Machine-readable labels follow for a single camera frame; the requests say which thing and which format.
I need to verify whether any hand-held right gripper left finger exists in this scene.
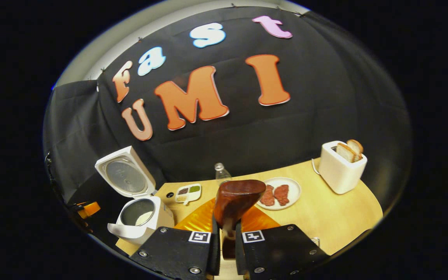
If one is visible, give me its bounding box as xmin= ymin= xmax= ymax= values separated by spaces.
xmin=139 ymin=198 xmax=221 ymax=280

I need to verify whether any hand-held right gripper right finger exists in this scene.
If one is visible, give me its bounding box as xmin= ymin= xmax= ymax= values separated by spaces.
xmin=235 ymin=206 xmax=330 ymax=280

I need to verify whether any white rice cooker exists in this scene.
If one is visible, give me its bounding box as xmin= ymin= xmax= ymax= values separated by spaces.
xmin=94 ymin=146 xmax=175 ymax=245

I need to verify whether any white rice heap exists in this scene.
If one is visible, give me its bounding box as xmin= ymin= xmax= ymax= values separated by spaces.
xmin=135 ymin=211 xmax=154 ymax=226

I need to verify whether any brown wooden spoon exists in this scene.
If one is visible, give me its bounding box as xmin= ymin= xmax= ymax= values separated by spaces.
xmin=213 ymin=179 xmax=266 ymax=260

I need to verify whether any white divided condiment dish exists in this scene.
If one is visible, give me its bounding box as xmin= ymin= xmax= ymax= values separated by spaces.
xmin=175 ymin=184 xmax=202 ymax=205

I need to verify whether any red meat piece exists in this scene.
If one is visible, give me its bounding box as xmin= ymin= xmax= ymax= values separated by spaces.
xmin=274 ymin=184 xmax=289 ymax=206
xmin=260 ymin=185 xmax=275 ymax=207

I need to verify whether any white round plate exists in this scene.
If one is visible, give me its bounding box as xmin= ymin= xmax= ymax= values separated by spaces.
xmin=256 ymin=177 xmax=301 ymax=210

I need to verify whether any clear plastic water bottle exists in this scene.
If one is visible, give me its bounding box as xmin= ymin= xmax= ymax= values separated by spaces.
xmin=215 ymin=163 xmax=232 ymax=185

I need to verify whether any white toaster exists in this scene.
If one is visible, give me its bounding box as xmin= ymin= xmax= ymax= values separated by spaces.
xmin=318 ymin=140 xmax=368 ymax=194

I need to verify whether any toasted bread slice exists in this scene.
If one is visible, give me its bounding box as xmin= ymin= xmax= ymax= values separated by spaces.
xmin=336 ymin=143 xmax=356 ymax=163
xmin=346 ymin=139 xmax=364 ymax=161

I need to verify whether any row of black cloth clips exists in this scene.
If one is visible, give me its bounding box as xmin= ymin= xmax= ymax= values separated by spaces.
xmin=100 ymin=3 xmax=302 ymax=74

